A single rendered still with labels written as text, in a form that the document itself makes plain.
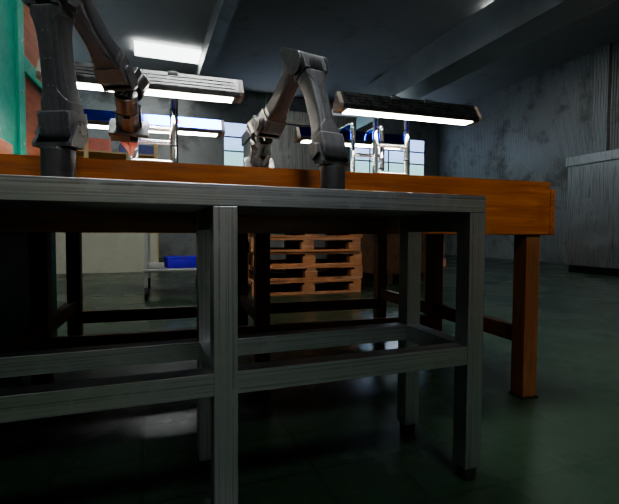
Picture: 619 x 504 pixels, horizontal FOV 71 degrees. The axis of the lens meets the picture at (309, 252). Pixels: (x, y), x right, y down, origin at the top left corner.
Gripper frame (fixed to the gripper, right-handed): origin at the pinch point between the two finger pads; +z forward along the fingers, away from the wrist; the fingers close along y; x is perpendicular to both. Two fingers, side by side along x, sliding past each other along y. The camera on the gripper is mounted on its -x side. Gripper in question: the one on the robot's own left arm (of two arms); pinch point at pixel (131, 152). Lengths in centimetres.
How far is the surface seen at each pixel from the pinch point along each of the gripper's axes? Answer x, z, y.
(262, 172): 16.3, -9.3, -35.4
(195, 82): -28.3, -7.6, -18.8
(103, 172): 17.9, -8.1, 5.0
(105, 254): -312, 450, 83
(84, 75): -26.1, -7.3, 14.1
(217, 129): -62, 35, -31
